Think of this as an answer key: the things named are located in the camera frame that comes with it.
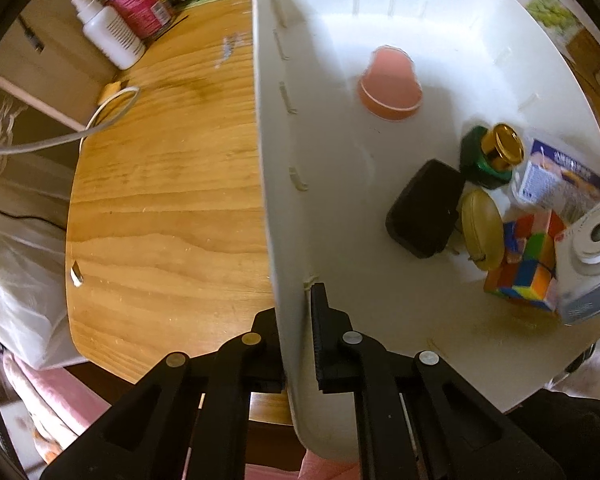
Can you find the red tin can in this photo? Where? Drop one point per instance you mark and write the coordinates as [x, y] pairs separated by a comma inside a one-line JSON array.
[[142, 5]]

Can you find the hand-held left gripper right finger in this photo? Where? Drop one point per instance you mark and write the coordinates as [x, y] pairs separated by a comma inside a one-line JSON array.
[[325, 350]]

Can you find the clear tissue packet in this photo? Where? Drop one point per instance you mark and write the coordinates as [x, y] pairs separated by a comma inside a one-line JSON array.
[[555, 180]]

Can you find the colourful puzzle cube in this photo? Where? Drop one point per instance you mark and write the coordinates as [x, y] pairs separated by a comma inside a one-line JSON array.
[[522, 265]]

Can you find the white instant camera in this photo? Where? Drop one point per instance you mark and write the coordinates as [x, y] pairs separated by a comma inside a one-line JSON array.
[[592, 255]]

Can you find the yellow round case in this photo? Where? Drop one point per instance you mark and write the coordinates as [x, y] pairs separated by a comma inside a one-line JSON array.
[[482, 230]]

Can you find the white storage box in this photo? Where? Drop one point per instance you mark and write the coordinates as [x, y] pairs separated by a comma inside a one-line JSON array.
[[355, 185]]

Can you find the green bottle with gold cap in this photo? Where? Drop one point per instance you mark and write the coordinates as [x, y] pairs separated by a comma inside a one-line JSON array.
[[485, 160]]

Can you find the white spray bottle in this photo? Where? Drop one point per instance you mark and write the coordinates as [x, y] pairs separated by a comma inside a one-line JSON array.
[[112, 32]]

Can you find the pink plush cloth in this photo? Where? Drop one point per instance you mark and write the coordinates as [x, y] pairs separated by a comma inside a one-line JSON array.
[[55, 405]]

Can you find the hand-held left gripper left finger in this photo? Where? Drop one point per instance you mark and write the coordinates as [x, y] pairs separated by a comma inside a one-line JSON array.
[[265, 350]]

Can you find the black case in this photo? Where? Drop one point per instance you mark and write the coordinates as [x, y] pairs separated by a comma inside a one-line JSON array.
[[422, 210]]

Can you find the white plastic bag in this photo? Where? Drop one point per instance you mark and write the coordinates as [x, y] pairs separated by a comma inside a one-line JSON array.
[[15, 300]]

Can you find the pink plastic cup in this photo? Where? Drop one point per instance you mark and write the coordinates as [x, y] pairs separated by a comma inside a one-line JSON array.
[[390, 82]]

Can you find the person's dark clothing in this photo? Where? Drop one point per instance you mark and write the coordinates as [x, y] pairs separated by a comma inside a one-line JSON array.
[[570, 435]]

